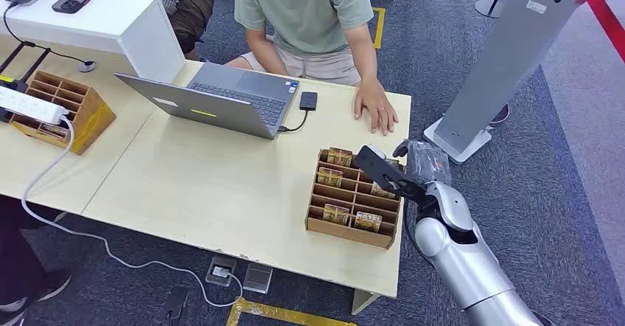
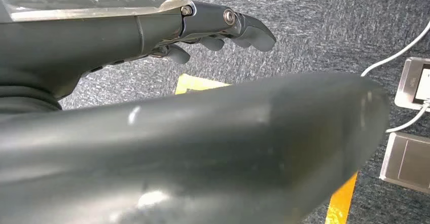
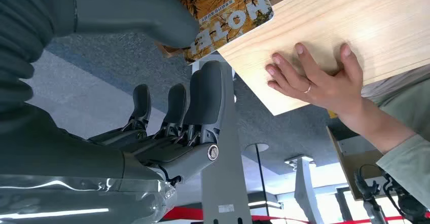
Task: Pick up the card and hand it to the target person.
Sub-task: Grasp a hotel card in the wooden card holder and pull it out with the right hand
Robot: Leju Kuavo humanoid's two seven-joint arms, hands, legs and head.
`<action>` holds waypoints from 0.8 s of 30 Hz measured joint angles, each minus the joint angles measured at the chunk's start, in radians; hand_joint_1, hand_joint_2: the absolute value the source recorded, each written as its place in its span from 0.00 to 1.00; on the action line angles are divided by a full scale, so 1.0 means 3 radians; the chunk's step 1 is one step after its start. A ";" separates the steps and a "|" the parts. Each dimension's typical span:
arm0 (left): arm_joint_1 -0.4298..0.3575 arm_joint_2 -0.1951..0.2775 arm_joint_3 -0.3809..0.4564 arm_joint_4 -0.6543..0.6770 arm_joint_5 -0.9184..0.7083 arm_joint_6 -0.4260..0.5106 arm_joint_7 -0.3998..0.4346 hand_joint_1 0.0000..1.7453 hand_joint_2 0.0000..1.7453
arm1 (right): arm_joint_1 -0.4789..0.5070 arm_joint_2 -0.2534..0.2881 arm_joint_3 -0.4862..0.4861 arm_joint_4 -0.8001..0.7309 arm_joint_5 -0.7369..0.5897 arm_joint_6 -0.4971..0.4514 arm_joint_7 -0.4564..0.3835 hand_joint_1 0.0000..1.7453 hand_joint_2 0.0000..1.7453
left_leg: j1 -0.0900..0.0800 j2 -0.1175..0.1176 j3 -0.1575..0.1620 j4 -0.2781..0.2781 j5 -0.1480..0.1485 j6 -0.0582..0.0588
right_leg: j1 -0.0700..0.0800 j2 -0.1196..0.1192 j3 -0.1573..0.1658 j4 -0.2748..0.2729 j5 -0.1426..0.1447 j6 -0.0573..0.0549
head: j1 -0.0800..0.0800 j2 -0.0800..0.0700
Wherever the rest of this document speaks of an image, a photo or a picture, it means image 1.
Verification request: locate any red barrier strip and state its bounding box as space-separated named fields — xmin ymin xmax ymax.
xmin=575 ymin=0 xmax=625 ymax=65

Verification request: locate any person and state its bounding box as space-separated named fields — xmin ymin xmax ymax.
xmin=86 ymin=0 xmax=216 ymax=62
xmin=225 ymin=0 xmax=399 ymax=136

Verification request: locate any dark shoe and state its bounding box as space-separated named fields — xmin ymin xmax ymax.
xmin=489 ymin=103 xmax=511 ymax=126

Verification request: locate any table leg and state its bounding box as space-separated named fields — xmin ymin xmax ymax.
xmin=351 ymin=288 xmax=383 ymax=316

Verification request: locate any black drive cable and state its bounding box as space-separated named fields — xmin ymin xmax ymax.
xmin=279 ymin=109 xmax=310 ymax=133

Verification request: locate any black external drive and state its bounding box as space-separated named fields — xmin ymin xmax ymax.
xmin=298 ymin=91 xmax=319 ymax=112

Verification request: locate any hotel key card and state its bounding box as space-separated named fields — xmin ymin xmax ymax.
xmin=370 ymin=181 xmax=397 ymax=201
xmin=316 ymin=167 xmax=344 ymax=188
xmin=322 ymin=204 xmax=351 ymax=226
xmin=327 ymin=147 xmax=354 ymax=167
xmin=354 ymin=211 xmax=383 ymax=234

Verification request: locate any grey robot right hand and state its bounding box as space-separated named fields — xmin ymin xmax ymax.
xmin=393 ymin=139 xmax=453 ymax=188

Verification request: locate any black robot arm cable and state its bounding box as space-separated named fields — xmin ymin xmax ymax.
xmin=402 ymin=200 xmax=433 ymax=265

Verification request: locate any floor socket box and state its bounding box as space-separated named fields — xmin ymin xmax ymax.
xmin=204 ymin=254 xmax=238 ymax=288

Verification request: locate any black floor object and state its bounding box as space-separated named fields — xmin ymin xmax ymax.
xmin=160 ymin=286 xmax=192 ymax=326

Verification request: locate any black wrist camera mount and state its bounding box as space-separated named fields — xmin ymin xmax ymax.
xmin=353 ymin=145 xmax=427 ymax=203

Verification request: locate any thin black cable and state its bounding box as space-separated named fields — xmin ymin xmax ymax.
xmin=2 ymin=1 xmax=90 ymax=66

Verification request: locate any yellow floor tape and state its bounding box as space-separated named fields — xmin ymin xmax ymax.
xmin=225 ymin=297 xmax=358 ymax=326
xmin=371 ymin=6 xmax=387 ymax=51

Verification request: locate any grey laptop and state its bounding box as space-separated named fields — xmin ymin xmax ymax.
xmin=114 ymin=62 xmax=301 ymax=141

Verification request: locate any white counter block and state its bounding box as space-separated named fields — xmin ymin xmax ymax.
xmin=0 ymin=0 xmax=187 ymax=85

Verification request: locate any grey kiosk stand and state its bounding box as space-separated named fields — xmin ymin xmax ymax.
xmin=423 ymin=0 xmax=588 ymax=165

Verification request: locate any white power cable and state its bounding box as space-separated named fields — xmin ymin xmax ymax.
xmin=20 ymin=115 xmax=244 ymax=309

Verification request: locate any person's left hand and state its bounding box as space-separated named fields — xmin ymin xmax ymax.
xmin=353 ymin=79 xmax=399 ymax=136

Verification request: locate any person's leg and shoe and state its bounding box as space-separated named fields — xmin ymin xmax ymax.
xmin=0 ymin=195 xmax=74 ymax=326

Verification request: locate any black metal stand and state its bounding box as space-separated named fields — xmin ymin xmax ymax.
xmin=0 ymin=41 xmax=53 ymax=123

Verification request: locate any wooden card holder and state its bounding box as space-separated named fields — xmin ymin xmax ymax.
xmin=10 ymin=70 xmax=118 ymax=156
xmin=304 ymin=148 xmax=404 ymax=251

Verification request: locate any white power strip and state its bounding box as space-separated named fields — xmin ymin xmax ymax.
xmin=0 ymin=85 xmax=71 ymax=126

